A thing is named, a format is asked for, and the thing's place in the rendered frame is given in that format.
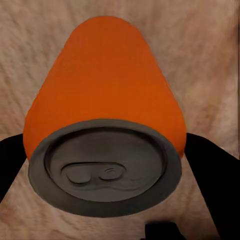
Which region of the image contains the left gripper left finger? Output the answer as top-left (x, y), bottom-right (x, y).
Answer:
top-left (0, 133), bottom-right (27, 204)

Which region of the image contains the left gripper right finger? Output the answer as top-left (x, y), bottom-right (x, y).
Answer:
top-left (184, 133), bottom-right (240, 240)

